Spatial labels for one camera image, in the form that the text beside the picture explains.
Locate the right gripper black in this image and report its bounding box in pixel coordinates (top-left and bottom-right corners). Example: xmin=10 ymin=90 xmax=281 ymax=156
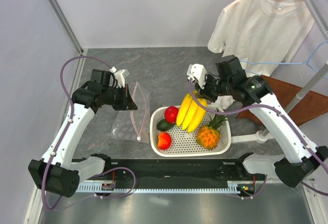
xmin=194 ymin=72 xmax=233 ymax=103

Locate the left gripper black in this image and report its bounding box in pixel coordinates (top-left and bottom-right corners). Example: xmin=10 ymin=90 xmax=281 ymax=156
xmin=102 ymin=84 xmax=137 ymax=111

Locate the purple cable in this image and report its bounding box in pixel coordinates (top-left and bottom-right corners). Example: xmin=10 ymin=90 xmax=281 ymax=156
xmin=187 ymin=80 xmax=328 ymax=199
xmin=42 ymin=56 xmax=116 ymax=211

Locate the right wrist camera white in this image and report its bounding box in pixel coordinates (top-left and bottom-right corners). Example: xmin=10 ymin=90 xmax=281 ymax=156
xmin=187 ymin=64 xmax=207 ymax=89

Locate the orange toy pineapple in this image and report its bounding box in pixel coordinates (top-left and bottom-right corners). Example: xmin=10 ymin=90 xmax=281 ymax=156
xmin=196 ymin=114 xmax=227 ymax=150

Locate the aluminium frame post left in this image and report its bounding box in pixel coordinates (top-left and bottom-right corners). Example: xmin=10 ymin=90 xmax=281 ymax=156
xmin=48 ymin=0 xmax=84 ymax=55

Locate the blue clothes hanger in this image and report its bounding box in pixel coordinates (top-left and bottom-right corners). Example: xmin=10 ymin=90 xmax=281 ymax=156
xmin=240 ymin=41 xmax=327 ymax=73

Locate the white cable duct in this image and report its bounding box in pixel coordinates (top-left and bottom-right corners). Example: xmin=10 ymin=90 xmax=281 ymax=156
xmin=76 ymin=180 xmax=254 ymax=194

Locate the red apple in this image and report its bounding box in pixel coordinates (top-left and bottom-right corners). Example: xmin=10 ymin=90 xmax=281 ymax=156
xmin=164 ymin=106 xmax=179 ymax=124

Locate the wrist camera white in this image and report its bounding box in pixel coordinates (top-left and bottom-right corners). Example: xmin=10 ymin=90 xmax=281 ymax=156
xmin=109 ymin=67 xmax=129 ymax=88
xmin=187 ymin=64 xmax=207 ymax=89

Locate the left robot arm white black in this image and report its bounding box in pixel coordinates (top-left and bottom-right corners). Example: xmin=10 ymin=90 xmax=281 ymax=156
xmin=28 ymin=68 xmax=137 ymax=198

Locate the green avocado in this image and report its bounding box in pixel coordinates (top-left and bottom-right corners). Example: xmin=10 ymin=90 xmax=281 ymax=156
xmin=156 ymin=119 xmax=175 ymax=132

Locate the white perforated plastic basket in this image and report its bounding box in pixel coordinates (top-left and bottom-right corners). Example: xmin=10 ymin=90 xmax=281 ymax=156
xmin=149 ymin=107 xmax=231 ymax=157

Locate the brown cloth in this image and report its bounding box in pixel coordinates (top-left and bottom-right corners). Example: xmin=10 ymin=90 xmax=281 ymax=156
xmin=235 ymin=74 xmax=328 ymax=127

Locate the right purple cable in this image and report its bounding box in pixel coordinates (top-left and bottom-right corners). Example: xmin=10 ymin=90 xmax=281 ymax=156
xmin=187 ymin=80 xmax=328 ymax=199

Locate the yellow banana bunch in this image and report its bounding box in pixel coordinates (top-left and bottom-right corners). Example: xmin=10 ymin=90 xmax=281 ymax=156
xmin=176 ymin=93 xmax=206 ymax=133

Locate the silver clothes rack pole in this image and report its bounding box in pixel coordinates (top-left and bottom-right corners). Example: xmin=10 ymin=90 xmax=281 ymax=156
xmin=258 ymin=62 xmax=328 ymax=137

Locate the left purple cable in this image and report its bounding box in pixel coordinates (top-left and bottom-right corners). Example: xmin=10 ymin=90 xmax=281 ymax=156
xmin=42 ymin=56 xmax=116 ymax=211

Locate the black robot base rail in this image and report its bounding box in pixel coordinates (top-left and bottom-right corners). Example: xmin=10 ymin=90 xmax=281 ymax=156
xmin=71 ymin=152 xmax=267 ymax=191

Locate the red orange peach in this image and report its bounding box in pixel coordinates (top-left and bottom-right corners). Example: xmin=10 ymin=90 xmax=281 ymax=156
xmin=157 ymin=132 xmax=172 ymax=150

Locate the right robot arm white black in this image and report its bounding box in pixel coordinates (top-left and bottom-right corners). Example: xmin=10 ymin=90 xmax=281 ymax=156
xmin=187 ymin=55 xmax=327 ymax=188

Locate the white t-shirt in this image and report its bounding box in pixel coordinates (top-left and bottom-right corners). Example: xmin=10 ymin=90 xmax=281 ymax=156
xmin=208 ymin=0 xmax=314 ymax=77

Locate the clear zip top bag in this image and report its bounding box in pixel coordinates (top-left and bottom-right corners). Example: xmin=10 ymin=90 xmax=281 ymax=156
xmin=111 ymin=82 xmax=150 ymax=144

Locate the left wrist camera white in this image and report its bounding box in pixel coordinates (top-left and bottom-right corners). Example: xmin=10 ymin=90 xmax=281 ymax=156
xmin=109 ymin=67 xmax=129 ymax=88

